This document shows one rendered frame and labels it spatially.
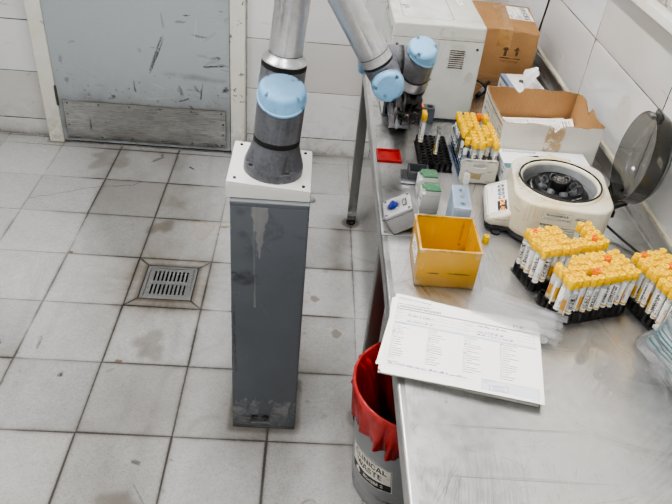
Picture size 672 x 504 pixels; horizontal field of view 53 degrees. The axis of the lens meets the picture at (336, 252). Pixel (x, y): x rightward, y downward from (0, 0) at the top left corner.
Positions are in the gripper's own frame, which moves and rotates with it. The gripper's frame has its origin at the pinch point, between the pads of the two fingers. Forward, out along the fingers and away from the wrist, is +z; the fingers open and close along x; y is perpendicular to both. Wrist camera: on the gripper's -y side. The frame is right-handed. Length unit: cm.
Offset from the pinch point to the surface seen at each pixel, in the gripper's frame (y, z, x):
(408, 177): 25.7, -11.6, 0.0
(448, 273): 62, -35, 4
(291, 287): 52, 7, -29
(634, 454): 99, -52, 31
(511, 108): -7.4, 0.5, 33.9
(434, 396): 90, -46, -2
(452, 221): 48, -32, 6
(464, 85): -14.0, -0.3, 19.5
